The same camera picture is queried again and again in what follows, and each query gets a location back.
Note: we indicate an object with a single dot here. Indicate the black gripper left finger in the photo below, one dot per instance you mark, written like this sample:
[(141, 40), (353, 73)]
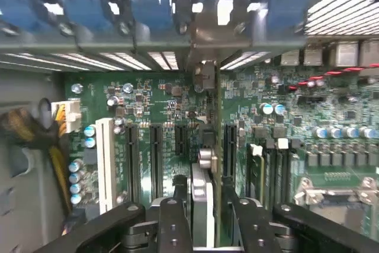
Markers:
[(118, 220)]

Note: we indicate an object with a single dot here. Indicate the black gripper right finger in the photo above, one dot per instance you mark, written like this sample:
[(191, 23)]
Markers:
[(311, 223)]

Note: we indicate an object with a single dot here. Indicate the white expansion slot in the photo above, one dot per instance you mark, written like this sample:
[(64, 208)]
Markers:
[(105, 164)]

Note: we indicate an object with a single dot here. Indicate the short black expansion slot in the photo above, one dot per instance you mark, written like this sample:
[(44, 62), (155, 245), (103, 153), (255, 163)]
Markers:
[(180, 140)]

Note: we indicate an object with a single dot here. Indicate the blue slot cover latch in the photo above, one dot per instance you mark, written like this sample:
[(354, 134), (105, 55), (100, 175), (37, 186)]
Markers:
[(86, 4), (17, 4), (284, 4), (152, 1)]

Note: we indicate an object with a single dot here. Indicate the CPU socket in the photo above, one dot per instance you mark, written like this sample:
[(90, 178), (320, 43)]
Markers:
[(334, 196)]

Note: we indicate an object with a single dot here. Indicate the installed RAM stick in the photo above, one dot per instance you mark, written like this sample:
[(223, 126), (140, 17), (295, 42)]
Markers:
[(262, 176)]

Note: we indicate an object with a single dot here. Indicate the white power connector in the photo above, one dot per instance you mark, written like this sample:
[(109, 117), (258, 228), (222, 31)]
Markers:
[(71, 116)]

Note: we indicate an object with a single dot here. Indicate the green motherboard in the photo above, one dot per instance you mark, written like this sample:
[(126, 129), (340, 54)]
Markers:
[(165, 108)]

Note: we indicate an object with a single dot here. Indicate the grey open PC case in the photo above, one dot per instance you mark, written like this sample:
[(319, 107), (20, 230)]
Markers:
[(17, 87)]

